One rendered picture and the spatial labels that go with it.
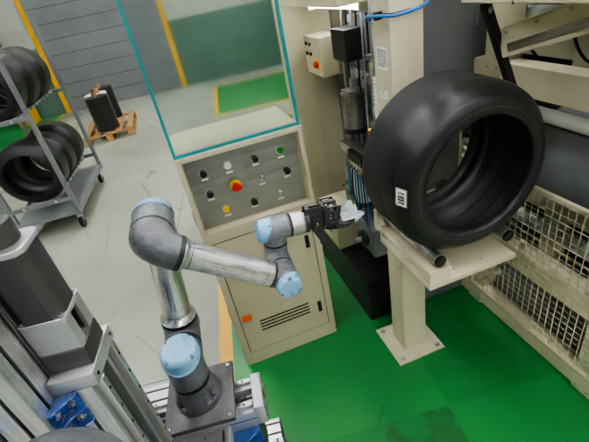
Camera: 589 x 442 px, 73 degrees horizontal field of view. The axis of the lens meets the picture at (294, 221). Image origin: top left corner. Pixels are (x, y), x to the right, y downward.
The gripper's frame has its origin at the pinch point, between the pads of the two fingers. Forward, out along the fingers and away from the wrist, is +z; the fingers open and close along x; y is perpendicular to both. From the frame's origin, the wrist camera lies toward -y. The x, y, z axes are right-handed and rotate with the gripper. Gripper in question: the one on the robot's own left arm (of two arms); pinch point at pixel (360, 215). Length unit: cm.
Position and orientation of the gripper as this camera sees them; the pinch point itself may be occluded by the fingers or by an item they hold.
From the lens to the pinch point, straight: 134.8
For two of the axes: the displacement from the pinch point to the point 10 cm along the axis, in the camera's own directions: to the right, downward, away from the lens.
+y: -0.6, -8.7, -4.9
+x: -3.2, -4.5, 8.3
